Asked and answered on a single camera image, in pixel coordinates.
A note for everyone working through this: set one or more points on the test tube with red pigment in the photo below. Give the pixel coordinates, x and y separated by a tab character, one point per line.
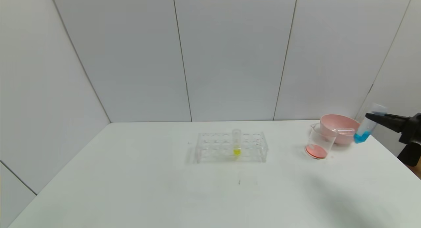
343	131

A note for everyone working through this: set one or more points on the black background object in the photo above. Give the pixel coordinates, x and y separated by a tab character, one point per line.
411	155

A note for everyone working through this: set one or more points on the clear glass beaker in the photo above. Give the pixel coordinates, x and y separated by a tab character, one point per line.
317	150

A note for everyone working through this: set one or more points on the clear acrylic test tube rack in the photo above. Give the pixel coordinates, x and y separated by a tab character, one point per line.
217	146

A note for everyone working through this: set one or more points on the test tube with blue pigment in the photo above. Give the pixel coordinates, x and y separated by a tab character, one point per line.
363	134

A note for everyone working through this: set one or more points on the test tube with yellow pigment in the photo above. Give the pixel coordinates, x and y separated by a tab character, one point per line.
236	151

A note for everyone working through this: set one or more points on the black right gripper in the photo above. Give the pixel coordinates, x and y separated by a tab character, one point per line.
408	127

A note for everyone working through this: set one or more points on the pink plastic bowl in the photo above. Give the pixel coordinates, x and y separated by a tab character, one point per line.
338	121

